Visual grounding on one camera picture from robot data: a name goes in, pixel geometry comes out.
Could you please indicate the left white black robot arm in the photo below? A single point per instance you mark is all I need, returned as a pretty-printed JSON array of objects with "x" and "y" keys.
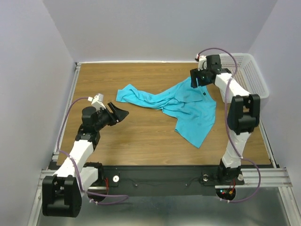
[{"x": 62, "y": 192}]

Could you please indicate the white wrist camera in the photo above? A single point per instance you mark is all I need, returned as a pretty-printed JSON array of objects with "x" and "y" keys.
[
  {"x": 97, "y": 101},
  {"x": 201, "y": 60}
]

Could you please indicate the white plastic basket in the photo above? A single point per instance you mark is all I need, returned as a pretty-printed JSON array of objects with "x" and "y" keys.
[{"x": 249, "y": 76}]

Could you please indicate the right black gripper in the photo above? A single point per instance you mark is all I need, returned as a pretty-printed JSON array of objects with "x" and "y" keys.
[{"x": 195, "y": 77}]

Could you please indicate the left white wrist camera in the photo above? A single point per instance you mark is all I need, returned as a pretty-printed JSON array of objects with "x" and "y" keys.
[{"x": 97, "y": 101}]

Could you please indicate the aluminium frame rail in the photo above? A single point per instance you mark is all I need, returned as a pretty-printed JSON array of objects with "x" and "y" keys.
[{"x": 37, "y": 203}]

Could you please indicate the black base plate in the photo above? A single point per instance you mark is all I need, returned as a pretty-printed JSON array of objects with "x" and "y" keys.
[{"x": 161, "y": 181}]

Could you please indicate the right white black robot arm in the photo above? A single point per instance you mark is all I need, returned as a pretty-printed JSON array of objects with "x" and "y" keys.
[{"x": 242, "y": 112}]

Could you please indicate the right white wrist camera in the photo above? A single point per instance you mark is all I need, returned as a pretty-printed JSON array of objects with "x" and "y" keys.
[{"x": 201, "y": 60}]

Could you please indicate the turquoise t shirt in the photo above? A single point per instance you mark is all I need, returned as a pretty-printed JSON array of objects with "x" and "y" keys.
[{"x": 193, "y": 108}]

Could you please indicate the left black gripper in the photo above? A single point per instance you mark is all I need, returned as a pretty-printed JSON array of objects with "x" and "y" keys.
[{"x": 113, "y": 115}]

